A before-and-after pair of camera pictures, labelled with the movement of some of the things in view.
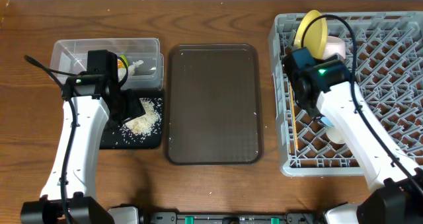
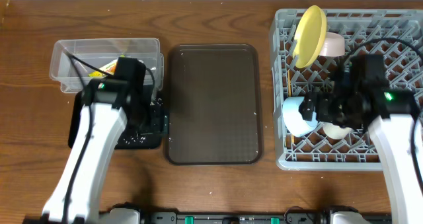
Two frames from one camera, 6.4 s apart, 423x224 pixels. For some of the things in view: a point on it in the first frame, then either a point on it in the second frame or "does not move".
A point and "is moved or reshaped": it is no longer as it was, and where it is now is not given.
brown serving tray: x=213 y=107 does not move
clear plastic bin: x=141 y=57 does not move
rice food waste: x=145 y=123 is moved or reshaped
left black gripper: x=135 y=108 to x=150 y=130
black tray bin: x=145 y=131 does not move
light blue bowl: x=326 y=120 is moved or reshaped
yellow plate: x=316 y=36 does not move
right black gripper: x=312 y=107 to x=310 y=106
